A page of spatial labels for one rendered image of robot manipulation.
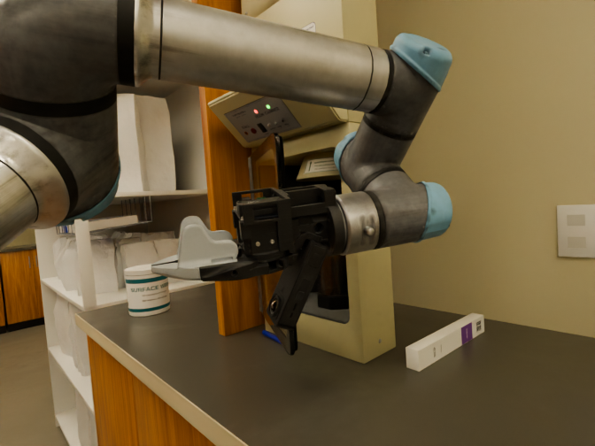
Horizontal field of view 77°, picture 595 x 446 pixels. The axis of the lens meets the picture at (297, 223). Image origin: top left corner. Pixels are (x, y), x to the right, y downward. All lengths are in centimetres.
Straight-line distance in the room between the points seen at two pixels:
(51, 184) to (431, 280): 98
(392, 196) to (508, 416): 37
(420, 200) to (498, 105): 62
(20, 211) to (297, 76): 28
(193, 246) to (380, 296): 49
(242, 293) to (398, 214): 63
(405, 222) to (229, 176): 61
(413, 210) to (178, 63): 30
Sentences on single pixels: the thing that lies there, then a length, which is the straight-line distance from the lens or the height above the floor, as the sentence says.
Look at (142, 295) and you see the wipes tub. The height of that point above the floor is 101.
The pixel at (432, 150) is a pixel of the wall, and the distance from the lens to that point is 113.
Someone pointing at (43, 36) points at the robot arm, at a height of 141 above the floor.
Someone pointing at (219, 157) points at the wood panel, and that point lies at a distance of 97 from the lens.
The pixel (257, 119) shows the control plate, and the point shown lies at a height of 145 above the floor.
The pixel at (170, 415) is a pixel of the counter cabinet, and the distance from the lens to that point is 92.
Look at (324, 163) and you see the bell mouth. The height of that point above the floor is 135.
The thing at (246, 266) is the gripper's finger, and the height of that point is 120.
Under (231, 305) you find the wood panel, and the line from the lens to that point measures 100.
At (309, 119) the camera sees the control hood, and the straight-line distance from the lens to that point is 76.
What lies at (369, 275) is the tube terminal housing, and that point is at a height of 111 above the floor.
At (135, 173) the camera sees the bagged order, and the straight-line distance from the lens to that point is 184.
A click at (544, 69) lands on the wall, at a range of 105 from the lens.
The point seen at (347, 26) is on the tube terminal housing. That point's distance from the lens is 80.
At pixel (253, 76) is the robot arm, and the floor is 139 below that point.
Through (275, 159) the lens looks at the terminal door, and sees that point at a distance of 66.
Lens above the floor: 126
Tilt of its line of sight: 3 degrees down
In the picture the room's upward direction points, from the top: 4 degrees counter-clockwise
